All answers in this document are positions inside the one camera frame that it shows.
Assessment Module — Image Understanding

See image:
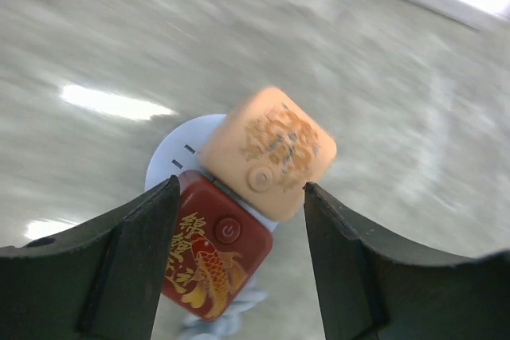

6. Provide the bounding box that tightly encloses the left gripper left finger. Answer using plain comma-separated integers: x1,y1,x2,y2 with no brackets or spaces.
1,177,180,339

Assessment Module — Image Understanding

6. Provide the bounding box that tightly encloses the brown wooden cube adapter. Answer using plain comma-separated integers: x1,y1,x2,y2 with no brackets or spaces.
162,170,273,320

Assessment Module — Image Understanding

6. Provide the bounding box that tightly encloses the tan wooden cube adapter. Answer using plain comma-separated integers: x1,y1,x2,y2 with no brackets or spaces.
198,87,337,222

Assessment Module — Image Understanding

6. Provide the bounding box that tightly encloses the light blue round adapter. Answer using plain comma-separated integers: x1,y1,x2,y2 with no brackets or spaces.
144,114,278,233

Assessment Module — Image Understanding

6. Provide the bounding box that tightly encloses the light blue bundled cord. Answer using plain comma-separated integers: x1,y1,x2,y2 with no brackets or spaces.
178,287,269,340

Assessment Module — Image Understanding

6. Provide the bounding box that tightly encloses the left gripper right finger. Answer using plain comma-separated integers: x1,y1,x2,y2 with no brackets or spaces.
304,182,509,340

